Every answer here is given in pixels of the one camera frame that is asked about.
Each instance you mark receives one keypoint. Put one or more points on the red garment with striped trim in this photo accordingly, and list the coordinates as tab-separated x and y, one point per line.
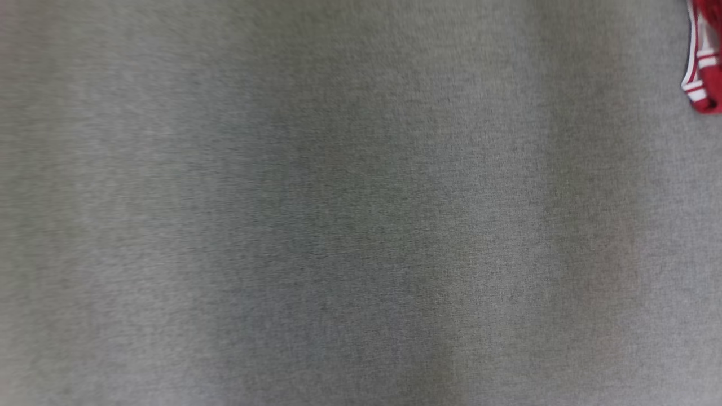
712	79

